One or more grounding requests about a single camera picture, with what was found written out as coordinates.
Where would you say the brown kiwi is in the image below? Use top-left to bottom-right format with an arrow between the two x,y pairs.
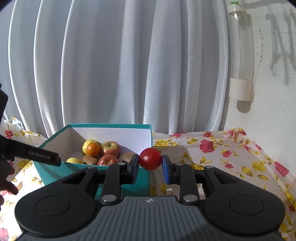
121,153 -> 136,164
82,155 -> 98,165

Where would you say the red cherry tomato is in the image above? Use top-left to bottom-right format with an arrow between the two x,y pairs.
139,148 -> 162,171

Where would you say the orange mandarin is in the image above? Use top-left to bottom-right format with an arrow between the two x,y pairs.
87,143 -> 100,158

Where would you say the person's left hand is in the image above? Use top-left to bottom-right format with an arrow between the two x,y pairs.
0,159 -> 19,195

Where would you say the red apple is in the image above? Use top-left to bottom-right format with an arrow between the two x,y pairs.
97,154 -> 120,166

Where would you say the red-yellow apple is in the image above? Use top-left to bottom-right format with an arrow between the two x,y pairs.
100,141 -> 121,159

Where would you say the brown kiwi in box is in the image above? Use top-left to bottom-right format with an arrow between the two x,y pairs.
82,155 -> 98,165

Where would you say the small yellow pear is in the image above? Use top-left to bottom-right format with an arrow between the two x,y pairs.
66,158 -> 84,164

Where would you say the teal cardboard box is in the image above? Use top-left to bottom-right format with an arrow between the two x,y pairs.
34,123 -> 152,185

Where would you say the floral plastic tablecloth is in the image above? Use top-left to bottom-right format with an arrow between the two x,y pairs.
1,128 -> 295,240

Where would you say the white curtain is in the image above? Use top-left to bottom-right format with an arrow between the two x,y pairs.
1,1 -> 228,137

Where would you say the clear plastic bottle on wall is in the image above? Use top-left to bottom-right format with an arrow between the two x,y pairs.
227,1 -> 255,102

